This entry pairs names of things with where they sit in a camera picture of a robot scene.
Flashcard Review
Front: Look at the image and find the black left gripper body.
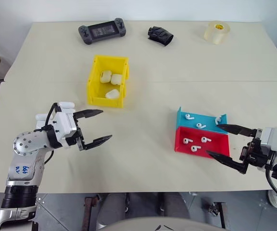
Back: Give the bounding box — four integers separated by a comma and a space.
73, 113, 86, 152

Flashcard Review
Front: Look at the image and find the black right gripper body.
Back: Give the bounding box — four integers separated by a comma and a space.
239, 129, 274, 172

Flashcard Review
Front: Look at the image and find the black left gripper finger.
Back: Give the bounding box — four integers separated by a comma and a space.
84, 134, 113, 151
74, 109, 104, 121

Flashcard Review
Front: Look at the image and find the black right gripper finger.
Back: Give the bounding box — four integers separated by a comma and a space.
216, 123, 257, 137
205, 150, 248, 175

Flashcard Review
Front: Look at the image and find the yellow plastic bin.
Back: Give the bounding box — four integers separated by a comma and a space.
87, 54, 130, 109

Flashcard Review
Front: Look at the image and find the red plastic tray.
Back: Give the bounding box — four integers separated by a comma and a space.
174, 126, 231, 159

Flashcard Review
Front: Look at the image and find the blue plastic tray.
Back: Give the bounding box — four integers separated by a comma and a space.
176, 106, 228, 134

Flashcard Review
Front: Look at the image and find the rusty metal table leg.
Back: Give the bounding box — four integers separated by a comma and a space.
84, 196, 100, 231
208, 198, 227, 229

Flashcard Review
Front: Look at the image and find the dark grey handheld game controller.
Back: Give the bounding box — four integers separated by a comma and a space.
78, 17, 127, 45

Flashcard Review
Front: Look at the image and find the clear adhesive tape roll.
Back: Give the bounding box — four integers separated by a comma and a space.
203, 20, 231, 45

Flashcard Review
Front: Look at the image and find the black crumpled pouch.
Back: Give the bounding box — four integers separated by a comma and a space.
147, 25, 174, 47

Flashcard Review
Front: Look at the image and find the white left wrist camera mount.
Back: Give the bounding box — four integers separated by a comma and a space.
53, 111, 78, 148

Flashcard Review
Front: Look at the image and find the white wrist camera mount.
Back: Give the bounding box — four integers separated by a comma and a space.
260, 126, 277, 157
53, 111, 78, 148

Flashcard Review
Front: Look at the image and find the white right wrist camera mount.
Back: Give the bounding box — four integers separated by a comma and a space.
260, 126, 277, 157

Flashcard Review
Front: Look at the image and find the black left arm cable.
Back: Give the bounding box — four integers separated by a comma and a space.
34, 103, 59, 167

